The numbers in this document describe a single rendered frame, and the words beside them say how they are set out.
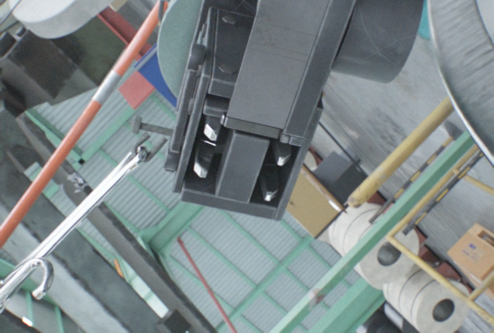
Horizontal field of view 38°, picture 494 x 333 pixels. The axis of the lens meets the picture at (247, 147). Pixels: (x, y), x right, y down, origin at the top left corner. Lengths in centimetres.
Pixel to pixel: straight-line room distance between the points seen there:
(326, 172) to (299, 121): 1071
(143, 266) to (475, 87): 75
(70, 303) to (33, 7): 48
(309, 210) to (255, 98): 1038
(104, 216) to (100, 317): 18
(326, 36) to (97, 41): 95
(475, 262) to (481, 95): 804
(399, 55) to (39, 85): 82
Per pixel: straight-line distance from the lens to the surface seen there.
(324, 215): 1096
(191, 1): 58
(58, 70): 121
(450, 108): 443
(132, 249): 116
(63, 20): 107
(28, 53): 120
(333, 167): 1113
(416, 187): 402
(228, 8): 55
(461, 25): 61
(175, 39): 59
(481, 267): 849
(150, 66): 934
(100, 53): 134
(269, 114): 45
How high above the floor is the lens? 146
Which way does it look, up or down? 1 degrees down
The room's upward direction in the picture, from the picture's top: 135 degrees counter-clockwise
